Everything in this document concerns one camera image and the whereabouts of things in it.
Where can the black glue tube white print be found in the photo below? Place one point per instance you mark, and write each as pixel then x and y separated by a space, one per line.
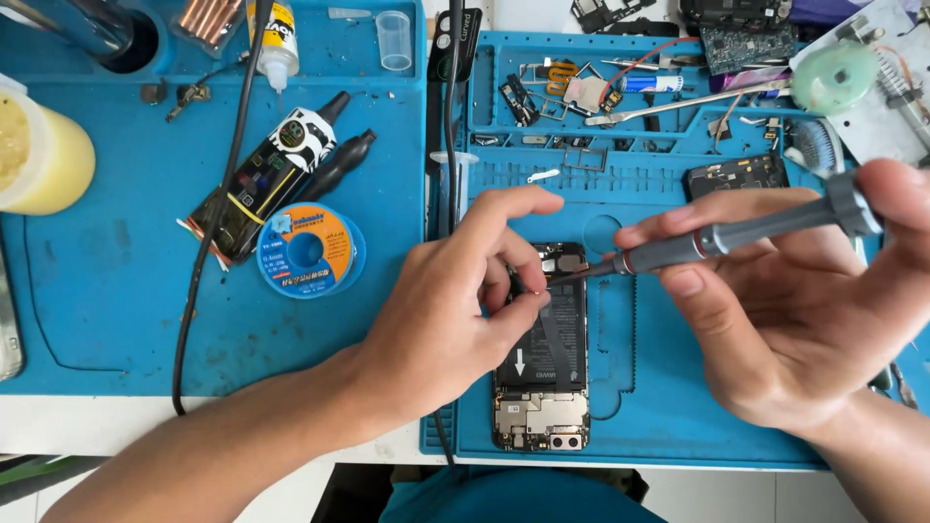
pixel 272 171

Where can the metal tool in black holder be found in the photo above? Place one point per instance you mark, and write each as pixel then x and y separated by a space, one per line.
pixel 87 29

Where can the blue repair mat with compartments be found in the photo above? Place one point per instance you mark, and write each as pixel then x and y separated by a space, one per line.
pixel 654 407

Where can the green round disc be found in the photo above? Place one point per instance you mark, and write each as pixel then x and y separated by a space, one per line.
pixel 834 78

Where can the grey metal plate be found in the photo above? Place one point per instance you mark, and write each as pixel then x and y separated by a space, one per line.
pixel 897 109

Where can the black phone body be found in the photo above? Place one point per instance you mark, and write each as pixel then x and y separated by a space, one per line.
pixel 734 11

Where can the clear box of copper rods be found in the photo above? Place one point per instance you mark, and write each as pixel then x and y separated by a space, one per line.
pixel 207 22

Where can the dark green circuit board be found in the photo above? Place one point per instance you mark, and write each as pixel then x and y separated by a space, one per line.
pixel 748 49

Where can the plain blue repair mat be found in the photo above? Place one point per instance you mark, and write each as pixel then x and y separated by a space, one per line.
pixel 131 290

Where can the black phone part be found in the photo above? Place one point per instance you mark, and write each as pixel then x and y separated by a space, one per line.
pixel 519 100

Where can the glue bottle yellow label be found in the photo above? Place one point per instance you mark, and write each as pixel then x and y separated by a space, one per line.
pixel 274 36

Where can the blue white brush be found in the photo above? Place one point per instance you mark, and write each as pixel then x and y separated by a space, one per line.
pixel 814 145

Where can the small clear plastic cup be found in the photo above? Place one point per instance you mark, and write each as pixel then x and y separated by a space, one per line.
pixel 394 40

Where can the small metal connector part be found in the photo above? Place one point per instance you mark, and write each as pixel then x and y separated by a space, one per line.
pixel 187 98

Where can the person's blue clothing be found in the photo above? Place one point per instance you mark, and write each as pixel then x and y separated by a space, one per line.
pixel 508 497

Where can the black flat packet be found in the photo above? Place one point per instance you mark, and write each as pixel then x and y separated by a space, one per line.
pixel 465 43

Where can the person's right hand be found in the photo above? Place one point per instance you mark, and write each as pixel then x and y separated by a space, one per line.
pixel 799 334

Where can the person's left hand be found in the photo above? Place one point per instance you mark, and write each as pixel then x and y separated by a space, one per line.
pixel 429 327

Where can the metal card tray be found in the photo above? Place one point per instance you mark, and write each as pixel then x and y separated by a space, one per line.
pixel 585 160

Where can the plain black tube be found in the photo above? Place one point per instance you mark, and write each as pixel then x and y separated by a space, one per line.
pixel 341 163

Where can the small black circuit board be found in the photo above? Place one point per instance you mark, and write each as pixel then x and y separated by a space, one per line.
pixel 737 176

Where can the yellow plastic jar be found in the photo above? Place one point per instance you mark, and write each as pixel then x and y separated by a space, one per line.
pixel 43 156

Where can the opened smartphone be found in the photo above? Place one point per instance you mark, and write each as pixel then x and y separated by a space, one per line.
pixel 548 363

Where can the small white plastic piece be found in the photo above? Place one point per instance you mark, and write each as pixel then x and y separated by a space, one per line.
pixel 543 175

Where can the black phone frame piece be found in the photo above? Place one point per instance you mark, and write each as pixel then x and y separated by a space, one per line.
pixel 610 13

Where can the metal spudger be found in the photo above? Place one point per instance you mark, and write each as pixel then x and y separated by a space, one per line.
pixel 683 104

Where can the clear plastic syringe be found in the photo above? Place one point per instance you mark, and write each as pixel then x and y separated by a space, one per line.
pixel 465 189

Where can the grey precision screwdriver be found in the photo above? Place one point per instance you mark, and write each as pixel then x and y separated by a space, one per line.
pixel 748 232

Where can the blue white small tube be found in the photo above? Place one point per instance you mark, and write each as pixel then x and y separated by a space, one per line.
pixel 650 83

